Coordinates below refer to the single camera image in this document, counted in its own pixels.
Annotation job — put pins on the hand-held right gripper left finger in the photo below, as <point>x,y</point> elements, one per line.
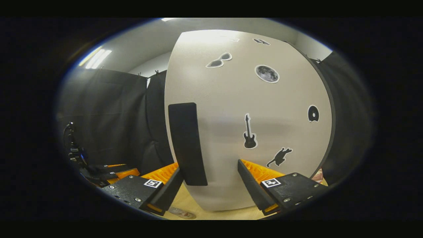
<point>165,195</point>

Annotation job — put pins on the white cabinet door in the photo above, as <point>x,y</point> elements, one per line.
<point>231,99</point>

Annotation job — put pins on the black backdrop cloth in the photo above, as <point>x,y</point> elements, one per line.
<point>115,109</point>

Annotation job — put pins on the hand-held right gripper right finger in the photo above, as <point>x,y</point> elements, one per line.
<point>251,186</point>

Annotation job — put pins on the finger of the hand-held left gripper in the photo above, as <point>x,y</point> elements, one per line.
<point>127,173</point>
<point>110,166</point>

